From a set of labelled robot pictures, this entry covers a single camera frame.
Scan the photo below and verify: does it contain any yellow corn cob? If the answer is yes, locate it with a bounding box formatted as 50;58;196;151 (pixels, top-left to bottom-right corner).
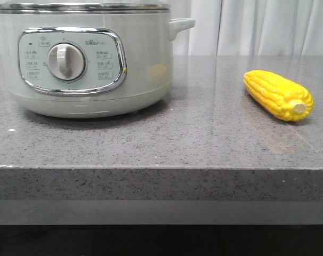
243;70;314;122

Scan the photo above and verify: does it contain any glass pot lid steel rim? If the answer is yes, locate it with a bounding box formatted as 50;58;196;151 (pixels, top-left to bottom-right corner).
0;1;171;13

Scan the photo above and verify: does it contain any pale green electric cooking pot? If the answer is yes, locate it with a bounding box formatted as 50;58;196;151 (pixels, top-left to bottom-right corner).
0;12;195;118

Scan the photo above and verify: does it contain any white curtain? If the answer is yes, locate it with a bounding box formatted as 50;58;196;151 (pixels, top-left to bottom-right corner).
0;0;323;57

